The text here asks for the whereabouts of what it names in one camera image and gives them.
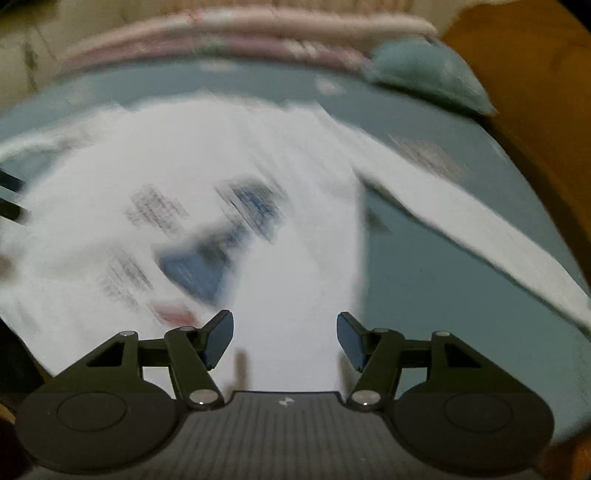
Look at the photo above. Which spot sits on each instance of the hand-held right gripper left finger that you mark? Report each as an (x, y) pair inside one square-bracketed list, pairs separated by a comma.
[(219, 337)]

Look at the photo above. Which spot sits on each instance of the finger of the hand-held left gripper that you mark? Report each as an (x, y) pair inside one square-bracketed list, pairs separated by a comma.
[(10, 181), (11, 211)]

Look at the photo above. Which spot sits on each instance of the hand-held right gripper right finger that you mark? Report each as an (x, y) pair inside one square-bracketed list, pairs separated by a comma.
[(351, 341)]

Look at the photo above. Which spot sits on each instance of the white printed t-shirt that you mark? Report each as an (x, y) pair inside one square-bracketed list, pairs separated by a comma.
[(286, 152)]

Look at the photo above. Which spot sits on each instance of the teal floral bed sheet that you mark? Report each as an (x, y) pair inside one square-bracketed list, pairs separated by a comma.
[(415, 277)]

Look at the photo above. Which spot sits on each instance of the purple floral quilt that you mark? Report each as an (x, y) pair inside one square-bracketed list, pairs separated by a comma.
[(231, 50)]

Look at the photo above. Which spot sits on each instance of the teal pillow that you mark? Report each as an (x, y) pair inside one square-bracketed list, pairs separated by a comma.
[(425, 74)]

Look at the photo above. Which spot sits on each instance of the wooden headboard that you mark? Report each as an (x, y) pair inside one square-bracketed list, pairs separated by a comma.
[(531, 92)]

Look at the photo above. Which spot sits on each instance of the pink floral quilt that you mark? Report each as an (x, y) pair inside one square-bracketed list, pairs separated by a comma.
[(277, 23)]

